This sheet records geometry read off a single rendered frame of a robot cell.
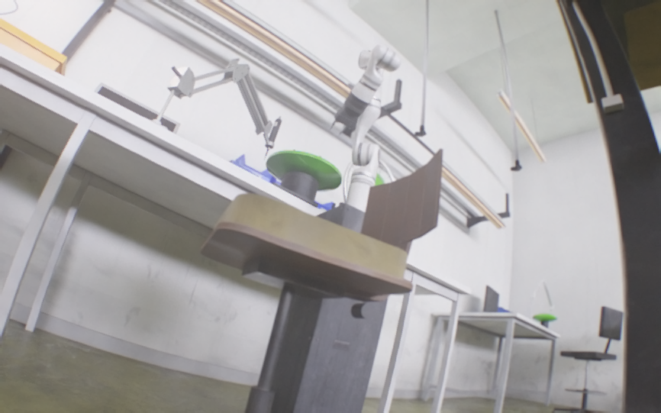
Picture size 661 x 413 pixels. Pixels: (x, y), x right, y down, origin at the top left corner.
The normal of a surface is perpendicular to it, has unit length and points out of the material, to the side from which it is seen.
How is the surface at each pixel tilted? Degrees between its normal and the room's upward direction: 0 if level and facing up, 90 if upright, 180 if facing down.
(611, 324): 96
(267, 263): 90
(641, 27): 180
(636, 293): 90
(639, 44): 180
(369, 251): 90
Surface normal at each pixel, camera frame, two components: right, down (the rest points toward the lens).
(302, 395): 0.47, -0.22
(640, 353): -0.71, -0.41
